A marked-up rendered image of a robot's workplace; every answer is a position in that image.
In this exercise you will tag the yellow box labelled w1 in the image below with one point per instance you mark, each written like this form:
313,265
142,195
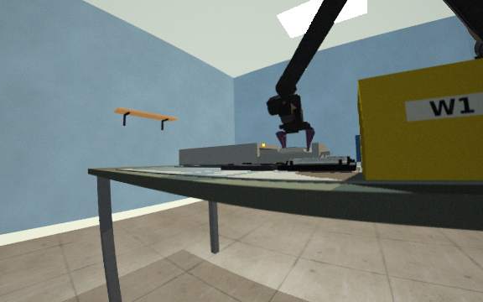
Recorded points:
424,124

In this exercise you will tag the white multi-well plate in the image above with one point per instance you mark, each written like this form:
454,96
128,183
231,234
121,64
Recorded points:
334,160
294,150

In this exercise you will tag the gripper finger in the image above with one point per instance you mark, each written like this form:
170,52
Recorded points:
309,137
282,137

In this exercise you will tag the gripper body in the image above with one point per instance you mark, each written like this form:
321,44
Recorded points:
298,126

